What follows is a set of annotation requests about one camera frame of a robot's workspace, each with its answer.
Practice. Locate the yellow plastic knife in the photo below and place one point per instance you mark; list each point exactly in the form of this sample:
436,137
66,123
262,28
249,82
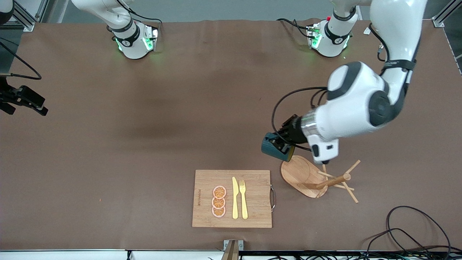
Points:
235,198

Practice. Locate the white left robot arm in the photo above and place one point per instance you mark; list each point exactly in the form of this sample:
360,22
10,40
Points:
353,108

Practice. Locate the orange slice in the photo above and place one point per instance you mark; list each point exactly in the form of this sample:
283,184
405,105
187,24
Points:
219,192

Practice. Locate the yellow plastic fork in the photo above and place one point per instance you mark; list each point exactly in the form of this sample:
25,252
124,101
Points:
244,202

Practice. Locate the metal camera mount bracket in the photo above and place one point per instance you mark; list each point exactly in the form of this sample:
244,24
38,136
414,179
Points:
231,249

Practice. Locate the white paper scrap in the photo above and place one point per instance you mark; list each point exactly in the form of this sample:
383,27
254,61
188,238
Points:
366,31

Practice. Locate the aluminium frame profile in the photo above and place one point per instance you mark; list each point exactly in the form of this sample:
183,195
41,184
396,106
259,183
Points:
25,18
442,18

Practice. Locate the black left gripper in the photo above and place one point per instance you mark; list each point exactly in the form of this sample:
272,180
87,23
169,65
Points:
294,132

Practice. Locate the bamboo cutting board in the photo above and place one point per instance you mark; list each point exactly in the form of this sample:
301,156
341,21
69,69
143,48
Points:
252,202

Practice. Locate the wooden mug rack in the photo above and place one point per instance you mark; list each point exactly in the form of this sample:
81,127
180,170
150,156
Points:
299,175

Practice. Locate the dark green mug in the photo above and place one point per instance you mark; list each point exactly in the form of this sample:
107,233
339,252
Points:
272,150

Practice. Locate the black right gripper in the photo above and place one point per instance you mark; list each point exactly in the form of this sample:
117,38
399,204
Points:
12,96

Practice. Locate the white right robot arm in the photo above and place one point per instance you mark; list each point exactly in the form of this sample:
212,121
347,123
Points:
133,45

